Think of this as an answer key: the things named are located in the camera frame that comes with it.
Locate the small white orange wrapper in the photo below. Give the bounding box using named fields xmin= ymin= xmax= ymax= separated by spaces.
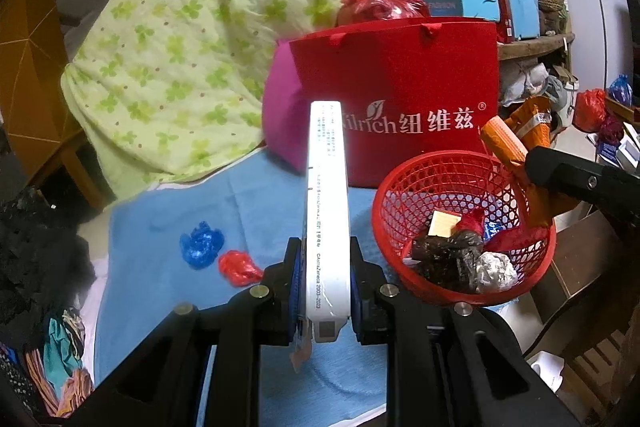
xmin=290 ymin=317 xmax=314 ymax=374

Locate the red plastic bag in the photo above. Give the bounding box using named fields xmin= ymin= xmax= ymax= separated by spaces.
xmin=335 ymin=0 xmax=430 ymax=26
xmin=218 ymin=251 xmax=264 ymax=287
xmin=573 ymin=89 xmax=606 ymax=133

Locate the long white box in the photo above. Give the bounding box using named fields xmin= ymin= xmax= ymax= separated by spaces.
xmin=305 ymin=101 xmax=350 ymax=343

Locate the orange paper package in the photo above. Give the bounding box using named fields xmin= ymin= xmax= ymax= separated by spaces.
xmin=480 ymin=116 xmax=553 ymax=228

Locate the blue white small box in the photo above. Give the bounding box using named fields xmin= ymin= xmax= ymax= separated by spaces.
xmin=483 ymin=220 xmax=506 ymax=243

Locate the blue plastic bag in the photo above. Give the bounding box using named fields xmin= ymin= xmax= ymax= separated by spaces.
xmin=179 ymin=221 xmax=224 ymax=270

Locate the black plastic garbage bag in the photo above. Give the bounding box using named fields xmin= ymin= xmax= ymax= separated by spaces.
xmin=410 ymin=230 xmax=484 ymax=294

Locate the red fabric ribbon bundle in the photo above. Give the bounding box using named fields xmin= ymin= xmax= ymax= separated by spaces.
xmin=452 ymin=208 xmax=549 ymax=254

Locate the yellow white small box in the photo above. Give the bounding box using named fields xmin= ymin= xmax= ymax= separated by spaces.
xmin=427 ymin=209 xmax=462 ymax=239

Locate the red plastic bag on floor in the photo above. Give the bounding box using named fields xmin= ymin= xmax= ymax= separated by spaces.
xmin=573 ymin=89 xmax=606 ymax=133

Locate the red plastic mesh basket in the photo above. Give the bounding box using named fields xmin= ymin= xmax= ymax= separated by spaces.
xmin=371 ymin=150 xmax=556 ymax=307

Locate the light blue towel blanket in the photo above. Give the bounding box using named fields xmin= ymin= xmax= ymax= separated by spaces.
xmin=93 ymin=148 xmax=522 ymax=427

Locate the red Nilrich paper bag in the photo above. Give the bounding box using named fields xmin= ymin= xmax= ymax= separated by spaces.
xmin=290 ymin=17 xmax=499 ymax=187

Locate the magenta pillow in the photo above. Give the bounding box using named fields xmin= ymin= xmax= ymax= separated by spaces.
xmin=262 ymin=40 xmax=310 ymax=172

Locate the teal and striped clothes pile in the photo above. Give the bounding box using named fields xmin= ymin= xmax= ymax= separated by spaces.
xmin=1 ymin=308 xmax=93 ymax=419

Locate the black fuzzy garment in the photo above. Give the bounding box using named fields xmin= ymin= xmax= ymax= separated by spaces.
xmin=1 ymin=187 xmax=96 ymax=350

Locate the green clover patterned quilt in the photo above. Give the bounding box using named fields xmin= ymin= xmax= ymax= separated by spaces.
xmin=61 ymin=0 xmax=342 ymax=199

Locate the red plastic bag behind tote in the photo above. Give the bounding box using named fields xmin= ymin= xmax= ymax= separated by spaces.
xmin=335 ymin=0 xmax=430 ymax=26

